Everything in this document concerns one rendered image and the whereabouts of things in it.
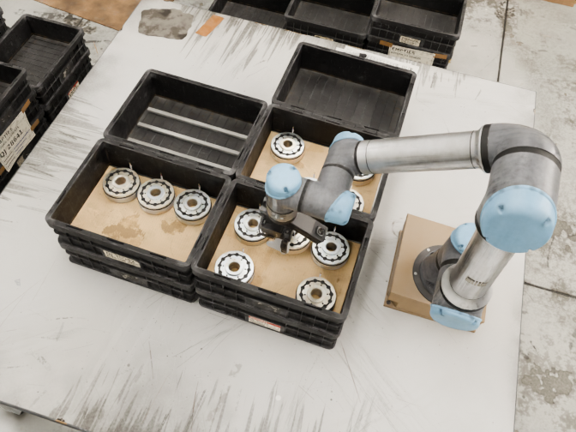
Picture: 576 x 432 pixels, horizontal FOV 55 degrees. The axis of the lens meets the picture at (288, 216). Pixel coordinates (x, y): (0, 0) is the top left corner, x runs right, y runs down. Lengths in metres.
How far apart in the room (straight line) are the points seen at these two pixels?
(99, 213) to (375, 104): 0.94
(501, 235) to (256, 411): 0.78
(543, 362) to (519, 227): 1.58
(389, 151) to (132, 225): 0.76
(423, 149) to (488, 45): 2.54
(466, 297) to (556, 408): 1.27
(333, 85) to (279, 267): 0.72
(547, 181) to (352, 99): 0.99
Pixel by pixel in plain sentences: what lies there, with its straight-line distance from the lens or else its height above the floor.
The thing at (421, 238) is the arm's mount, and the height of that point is 0.80.
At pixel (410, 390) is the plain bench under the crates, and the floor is 0.70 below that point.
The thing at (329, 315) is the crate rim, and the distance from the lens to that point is 1.32.
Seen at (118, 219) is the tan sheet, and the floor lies 0.83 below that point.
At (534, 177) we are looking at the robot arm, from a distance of 1.00.
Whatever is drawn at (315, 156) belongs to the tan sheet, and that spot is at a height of 0.83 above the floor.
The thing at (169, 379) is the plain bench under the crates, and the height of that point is 0.70.
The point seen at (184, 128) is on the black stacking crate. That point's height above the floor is 0.83.
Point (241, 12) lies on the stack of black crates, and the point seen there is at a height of 0.27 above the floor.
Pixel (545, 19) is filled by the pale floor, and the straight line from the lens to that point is 4.01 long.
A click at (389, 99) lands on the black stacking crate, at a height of 0.83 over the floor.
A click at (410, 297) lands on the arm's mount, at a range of 1.54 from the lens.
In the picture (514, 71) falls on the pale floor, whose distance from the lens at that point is 3.53.
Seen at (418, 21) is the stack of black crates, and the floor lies 0.49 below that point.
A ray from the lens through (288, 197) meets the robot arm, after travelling 1.15.
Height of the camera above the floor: 2.14
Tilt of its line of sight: 57 degrees down
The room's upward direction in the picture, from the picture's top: 6 degrees clockwise
